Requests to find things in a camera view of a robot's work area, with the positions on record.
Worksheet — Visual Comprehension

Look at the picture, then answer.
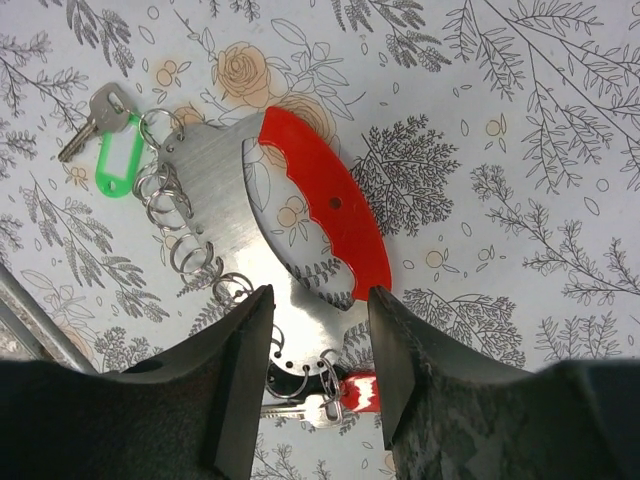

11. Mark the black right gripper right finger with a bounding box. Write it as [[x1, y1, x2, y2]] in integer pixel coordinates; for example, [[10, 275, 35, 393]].
[[367, 287, 639, 479]]

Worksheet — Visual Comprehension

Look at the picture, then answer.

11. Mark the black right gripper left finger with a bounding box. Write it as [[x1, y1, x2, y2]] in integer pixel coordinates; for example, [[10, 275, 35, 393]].
[[1, 285, 275, 479]]

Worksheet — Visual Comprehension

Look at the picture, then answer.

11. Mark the red key tag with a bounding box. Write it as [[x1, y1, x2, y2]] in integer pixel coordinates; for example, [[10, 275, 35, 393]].
[[340, 372, 381, 413]]

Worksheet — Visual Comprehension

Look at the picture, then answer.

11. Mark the red handled carabiner keyring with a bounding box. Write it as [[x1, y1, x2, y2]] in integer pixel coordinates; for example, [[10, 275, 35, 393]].
[[135, 107, 392, 398]]

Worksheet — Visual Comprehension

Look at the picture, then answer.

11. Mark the green tagged key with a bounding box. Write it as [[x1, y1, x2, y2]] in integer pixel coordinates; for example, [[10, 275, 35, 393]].
[[58, 82, 144, 198]]

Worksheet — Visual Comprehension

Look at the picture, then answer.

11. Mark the silver keys bunch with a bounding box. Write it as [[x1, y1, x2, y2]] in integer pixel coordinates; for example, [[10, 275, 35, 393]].
[[260, 349, 344, 429]]

